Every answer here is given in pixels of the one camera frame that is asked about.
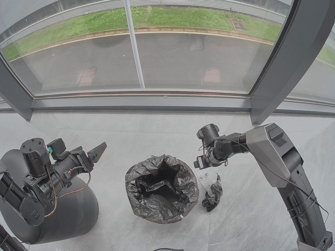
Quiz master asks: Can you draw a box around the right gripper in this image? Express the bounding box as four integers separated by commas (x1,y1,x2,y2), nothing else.
193,151,219,170

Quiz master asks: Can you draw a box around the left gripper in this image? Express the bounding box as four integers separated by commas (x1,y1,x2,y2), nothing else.
54,142,107,190

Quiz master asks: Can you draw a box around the black plastic bag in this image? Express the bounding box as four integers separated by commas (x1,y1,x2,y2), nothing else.
125,154,200,224

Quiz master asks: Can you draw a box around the crumpled black plastic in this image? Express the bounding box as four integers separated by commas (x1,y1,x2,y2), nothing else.
202,173,223,213

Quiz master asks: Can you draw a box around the clear printed wrapper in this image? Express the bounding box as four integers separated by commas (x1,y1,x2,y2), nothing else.
196,170,219,193

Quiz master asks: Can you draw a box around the dark grey round chair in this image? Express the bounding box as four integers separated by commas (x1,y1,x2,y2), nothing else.
0,151,99,244

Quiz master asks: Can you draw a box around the window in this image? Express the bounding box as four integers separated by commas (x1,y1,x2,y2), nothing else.
0,0,335,126

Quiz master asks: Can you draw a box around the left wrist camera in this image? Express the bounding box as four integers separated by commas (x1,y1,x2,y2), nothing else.
47,138,71,161

